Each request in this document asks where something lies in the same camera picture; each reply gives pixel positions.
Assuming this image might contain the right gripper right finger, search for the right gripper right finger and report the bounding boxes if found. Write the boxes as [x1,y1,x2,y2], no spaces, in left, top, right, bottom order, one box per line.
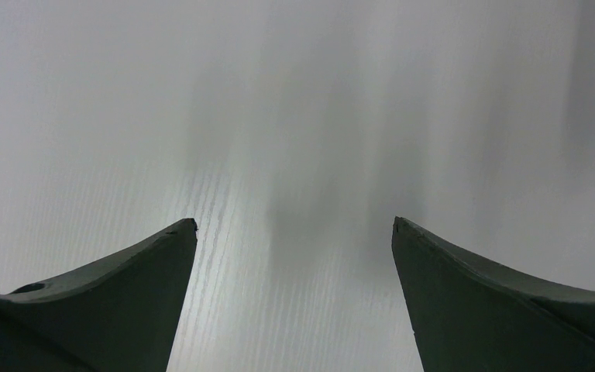
[391,217,595,371]

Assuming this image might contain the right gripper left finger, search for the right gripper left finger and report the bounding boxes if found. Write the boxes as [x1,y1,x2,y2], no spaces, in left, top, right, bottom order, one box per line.
[0,219,198,371]

